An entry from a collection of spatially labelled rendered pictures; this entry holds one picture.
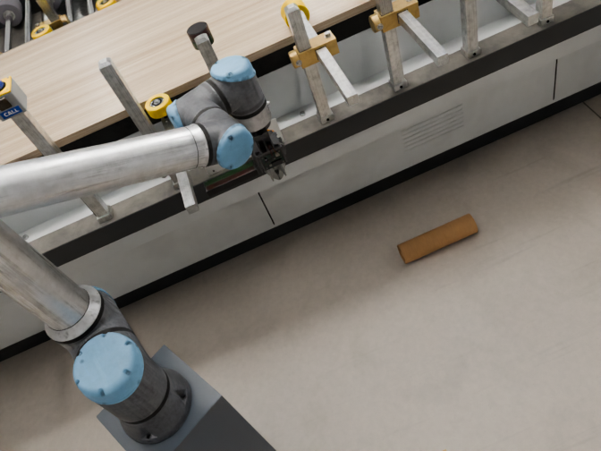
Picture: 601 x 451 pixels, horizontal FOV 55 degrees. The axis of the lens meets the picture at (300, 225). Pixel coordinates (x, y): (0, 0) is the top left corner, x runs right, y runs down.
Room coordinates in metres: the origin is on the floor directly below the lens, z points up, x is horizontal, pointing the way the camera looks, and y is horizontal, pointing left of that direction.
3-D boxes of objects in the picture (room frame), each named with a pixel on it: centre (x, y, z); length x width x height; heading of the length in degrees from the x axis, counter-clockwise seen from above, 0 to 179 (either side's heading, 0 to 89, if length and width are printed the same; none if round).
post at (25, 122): (1.41, 0.55, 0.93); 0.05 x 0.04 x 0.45; 90
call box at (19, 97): (1.41, 0.55, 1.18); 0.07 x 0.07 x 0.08; 0
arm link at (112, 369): (0.78, 0.53, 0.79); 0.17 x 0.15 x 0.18; 18
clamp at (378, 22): (1.41, -0.49, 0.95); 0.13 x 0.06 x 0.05; 90
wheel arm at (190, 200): (1.36, 0.25, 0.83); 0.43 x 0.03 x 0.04; 0
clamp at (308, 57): (1.41, -0.24, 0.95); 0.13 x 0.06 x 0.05; 90
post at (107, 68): (1.41, 0.29, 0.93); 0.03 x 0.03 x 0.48; 0
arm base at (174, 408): (0.77, 0.52, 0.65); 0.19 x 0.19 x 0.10
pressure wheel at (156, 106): (1.56, 0.25, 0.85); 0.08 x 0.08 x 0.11
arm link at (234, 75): (1.12, 0.00, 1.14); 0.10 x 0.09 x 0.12; 108
